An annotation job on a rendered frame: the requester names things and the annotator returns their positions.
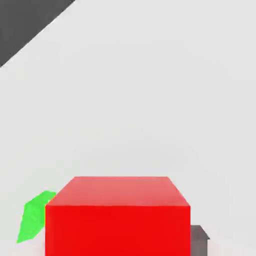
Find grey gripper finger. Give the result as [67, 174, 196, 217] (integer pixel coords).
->
[190, 224, 219, 256]

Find small red cube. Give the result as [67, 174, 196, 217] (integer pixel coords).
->
[44, 176, 191, 256]

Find small green cube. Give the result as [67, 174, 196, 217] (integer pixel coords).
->
[16, 190, 57, 244]

